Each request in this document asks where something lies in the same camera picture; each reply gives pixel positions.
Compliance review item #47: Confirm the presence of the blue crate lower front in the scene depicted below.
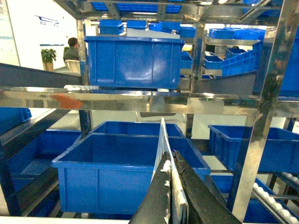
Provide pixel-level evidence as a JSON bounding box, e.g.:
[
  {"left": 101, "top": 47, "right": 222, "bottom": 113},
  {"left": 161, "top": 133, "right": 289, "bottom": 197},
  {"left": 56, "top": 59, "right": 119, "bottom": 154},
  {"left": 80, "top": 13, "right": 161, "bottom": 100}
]
[{"left": 51, "top": 133, "right": 211, "bottom": 215}]

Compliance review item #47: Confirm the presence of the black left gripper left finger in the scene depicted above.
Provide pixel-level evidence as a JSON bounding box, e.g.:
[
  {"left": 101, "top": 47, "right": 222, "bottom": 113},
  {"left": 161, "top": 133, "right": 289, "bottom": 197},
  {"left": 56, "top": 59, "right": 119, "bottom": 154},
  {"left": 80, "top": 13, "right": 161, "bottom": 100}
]
[{"left": 129, "top": 152, "right": 171, "bottom": 224}]

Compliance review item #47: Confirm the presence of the blue crate upper shelf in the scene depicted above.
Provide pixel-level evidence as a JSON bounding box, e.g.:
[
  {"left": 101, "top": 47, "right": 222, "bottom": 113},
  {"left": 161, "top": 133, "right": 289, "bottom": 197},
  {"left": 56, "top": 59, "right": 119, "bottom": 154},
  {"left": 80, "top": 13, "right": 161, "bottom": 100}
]
[{"left": 84, "top": 35, "right": 184, "bottom": 90}]

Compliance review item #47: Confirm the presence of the steel rack front rail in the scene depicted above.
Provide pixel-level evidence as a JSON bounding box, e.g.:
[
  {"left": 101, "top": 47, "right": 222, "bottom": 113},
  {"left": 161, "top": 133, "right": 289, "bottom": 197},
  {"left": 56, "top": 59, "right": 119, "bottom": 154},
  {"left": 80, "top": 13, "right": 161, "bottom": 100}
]
[{"left": 0, "top": 86, "right": 299, "bottom": 117}]

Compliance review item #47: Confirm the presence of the blue crate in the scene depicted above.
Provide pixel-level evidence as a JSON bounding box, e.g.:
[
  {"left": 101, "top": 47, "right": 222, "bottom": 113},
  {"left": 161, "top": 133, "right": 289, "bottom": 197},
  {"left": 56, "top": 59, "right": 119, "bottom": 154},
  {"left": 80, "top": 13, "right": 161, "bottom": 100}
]
[
  {"left": 90, "top": 120, "right": 185, "bottom": 138},
  {"left": 51, "top": 133, "right": 211, "bottom": 215},
  {"left": 208, "top": 125, "right": 299, "bottom": 173}
]

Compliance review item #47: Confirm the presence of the potted green plant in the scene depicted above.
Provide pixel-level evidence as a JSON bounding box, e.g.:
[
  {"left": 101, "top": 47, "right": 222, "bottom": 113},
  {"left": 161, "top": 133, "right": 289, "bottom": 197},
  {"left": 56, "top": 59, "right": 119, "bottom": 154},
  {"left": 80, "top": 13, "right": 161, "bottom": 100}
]
[{"left": 41, "top": 49, "right": 57, "bottom": 72}]

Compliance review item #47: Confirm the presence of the seated person in background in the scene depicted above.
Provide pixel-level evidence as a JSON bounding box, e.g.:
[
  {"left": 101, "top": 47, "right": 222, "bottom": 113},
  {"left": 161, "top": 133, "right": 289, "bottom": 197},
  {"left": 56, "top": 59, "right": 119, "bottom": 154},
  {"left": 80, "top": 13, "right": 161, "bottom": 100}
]
[{"left": 63, "top": 37, "right": 79, "bottom": 62}]

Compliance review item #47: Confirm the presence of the flower gift bag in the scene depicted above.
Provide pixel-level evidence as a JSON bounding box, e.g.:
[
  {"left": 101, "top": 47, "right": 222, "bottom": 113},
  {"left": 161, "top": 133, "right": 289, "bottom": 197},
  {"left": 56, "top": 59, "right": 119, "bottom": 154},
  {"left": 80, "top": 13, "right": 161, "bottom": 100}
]
[{"left": 153, "top": 118, "right": 189, "bottom": 224}]

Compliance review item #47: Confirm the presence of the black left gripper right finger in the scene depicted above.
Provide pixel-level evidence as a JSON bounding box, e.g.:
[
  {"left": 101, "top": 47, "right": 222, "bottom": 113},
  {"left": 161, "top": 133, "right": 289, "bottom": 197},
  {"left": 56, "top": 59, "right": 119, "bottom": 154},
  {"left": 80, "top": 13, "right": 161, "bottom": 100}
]
[{"left": 172, "top": 151, "right": 240, "bottom": 224}]

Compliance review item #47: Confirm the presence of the blue crate lower right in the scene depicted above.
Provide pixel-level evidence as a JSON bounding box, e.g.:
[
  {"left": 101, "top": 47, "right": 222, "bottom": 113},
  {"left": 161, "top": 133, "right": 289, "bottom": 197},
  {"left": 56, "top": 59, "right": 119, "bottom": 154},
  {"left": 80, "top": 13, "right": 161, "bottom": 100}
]
[{"left": 208, "top": 125, "right": 299, "bottom": 173}]

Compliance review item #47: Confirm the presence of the blue crate behind front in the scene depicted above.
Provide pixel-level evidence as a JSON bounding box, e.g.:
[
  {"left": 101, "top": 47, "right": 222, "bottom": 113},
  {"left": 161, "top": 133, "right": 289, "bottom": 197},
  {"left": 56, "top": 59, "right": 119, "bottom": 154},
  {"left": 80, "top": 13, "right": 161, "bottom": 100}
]
[{"left": 90, "top": 120, "right": 185, "bottom": 138}]

